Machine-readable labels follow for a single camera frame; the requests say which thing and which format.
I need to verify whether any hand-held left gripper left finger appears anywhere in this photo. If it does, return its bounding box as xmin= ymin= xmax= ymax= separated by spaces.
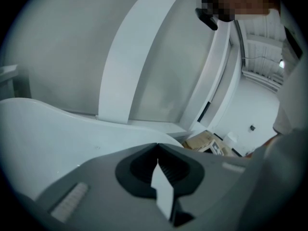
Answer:
xmin=36 ymin=142 xmax=173 ymax=231

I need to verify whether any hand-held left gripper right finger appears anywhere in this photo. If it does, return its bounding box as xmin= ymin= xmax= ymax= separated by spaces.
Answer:
xmin=157 ymin=142 xmax=249 ymax=231

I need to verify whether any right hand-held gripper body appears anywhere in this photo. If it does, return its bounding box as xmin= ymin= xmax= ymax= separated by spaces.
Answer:
xmin=209 ymin=141 xmax=226 ymax=157

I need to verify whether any white bathtub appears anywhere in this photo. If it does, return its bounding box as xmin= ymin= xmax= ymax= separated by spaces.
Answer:
xmin=0 ymin=97 xmax=186 ymax=202

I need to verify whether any plain brown cardboard box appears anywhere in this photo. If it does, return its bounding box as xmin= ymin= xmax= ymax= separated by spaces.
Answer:
xmin=181 ymin=129 xmax=241 ymax=157

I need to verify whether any person's grey shirt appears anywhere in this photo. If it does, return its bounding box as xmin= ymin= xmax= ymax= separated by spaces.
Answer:
xmin=273 ymin=0 xmax=308 ymax=135

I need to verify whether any black head camera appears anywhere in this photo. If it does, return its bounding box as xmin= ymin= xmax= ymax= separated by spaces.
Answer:
xmin=195 ymin=6 xmax=234 ymax=31

